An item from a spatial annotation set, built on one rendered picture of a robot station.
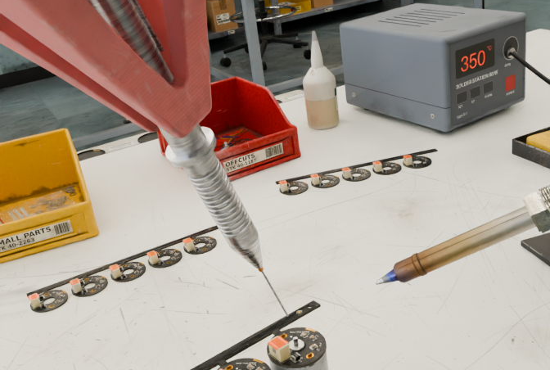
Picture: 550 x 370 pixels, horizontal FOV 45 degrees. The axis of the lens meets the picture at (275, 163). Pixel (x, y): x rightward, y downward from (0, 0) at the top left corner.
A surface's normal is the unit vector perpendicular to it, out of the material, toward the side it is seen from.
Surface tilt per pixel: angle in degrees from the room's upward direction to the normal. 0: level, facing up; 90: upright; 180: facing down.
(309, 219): 0
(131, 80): 99
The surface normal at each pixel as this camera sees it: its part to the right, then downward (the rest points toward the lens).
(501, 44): 0.55, 0.26
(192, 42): 0.79, 0.29
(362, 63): -0.83, 0.31
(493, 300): -0.13, -0.92
